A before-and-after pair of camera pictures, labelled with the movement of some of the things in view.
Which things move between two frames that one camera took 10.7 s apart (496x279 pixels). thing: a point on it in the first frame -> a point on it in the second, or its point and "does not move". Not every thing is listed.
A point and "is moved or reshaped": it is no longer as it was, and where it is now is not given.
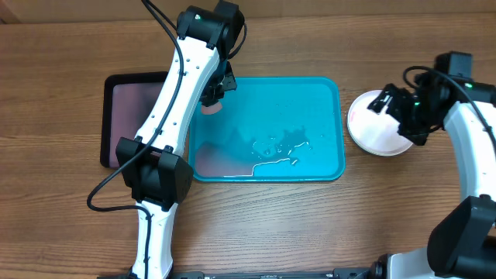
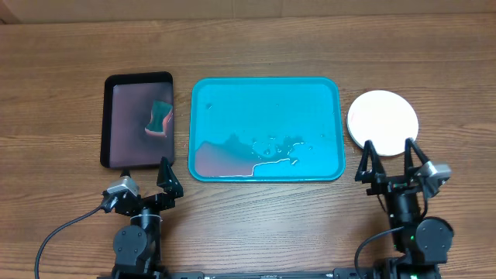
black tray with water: [126, 101] does not move
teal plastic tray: [288, 129] does not move
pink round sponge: [211, 109] is moved or reshaped
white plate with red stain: [377, 133] does not move
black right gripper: [398, 95] -> [363, 173]
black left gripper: [218, 95] -> [171, 186]
